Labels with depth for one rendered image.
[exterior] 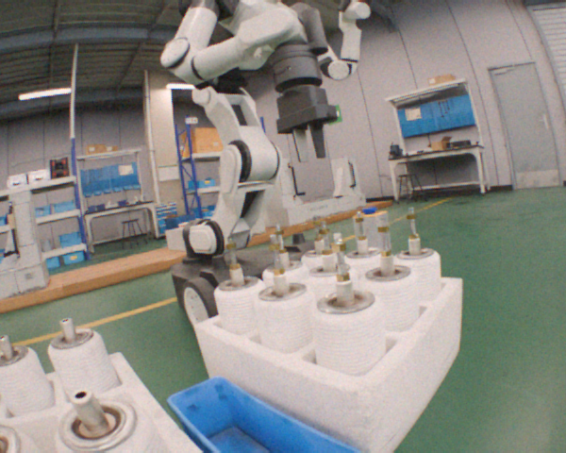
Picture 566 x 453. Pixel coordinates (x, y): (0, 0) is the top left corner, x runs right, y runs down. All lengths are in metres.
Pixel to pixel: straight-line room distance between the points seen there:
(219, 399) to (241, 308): 0.17
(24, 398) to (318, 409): 0.40
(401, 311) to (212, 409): 0.35
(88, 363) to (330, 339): 0.32
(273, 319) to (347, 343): 0.13
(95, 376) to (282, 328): 0.28
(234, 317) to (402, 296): 0.28
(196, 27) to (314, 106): 0.42
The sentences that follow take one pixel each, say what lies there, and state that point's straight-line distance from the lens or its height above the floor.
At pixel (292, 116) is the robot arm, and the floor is 0.53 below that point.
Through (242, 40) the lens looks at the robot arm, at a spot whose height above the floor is 0.70.
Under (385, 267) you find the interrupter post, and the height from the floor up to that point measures 0.26.
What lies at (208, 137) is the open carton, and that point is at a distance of 5.94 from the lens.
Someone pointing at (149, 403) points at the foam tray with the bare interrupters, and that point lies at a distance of 0.40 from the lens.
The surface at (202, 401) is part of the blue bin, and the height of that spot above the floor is 0.09.
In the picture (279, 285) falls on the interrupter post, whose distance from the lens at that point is 0.45.
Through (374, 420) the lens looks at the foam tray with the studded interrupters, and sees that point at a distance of 0.37.
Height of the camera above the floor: 0.39
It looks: 6 degrees down
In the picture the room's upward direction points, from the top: 9 degrees counter-clockwise
